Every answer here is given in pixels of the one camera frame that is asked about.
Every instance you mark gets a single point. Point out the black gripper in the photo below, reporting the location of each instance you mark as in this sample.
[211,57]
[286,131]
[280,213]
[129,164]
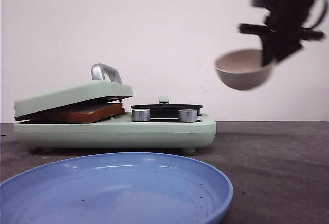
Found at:
[283,29]

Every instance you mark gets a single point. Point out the beige ribbed bowl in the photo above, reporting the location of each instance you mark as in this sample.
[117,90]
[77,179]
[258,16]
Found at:
[243,69]

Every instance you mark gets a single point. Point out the breakfast maker hinged lid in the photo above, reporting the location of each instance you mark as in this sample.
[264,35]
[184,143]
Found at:
[105,83]

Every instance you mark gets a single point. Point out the bread slice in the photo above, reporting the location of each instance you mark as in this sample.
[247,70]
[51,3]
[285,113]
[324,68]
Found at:
[82,113]

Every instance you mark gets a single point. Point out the mint green breakfast maker base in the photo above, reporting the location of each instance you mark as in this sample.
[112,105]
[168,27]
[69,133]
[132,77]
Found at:
[120,132]

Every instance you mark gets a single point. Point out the right silver control knob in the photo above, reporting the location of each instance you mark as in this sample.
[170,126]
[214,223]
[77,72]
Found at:
[187,115]

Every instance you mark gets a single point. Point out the silver control knob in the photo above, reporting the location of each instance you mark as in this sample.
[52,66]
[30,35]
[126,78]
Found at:
[187,115]
[141,115]

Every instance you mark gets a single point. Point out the black round frying pan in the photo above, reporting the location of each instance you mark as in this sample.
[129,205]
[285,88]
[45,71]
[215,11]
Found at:
[166,110]

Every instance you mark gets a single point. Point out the left silver control knob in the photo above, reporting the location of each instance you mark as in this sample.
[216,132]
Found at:
[141,115]

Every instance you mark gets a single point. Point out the blue round plate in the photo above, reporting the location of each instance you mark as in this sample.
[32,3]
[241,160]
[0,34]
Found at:
[129,187]

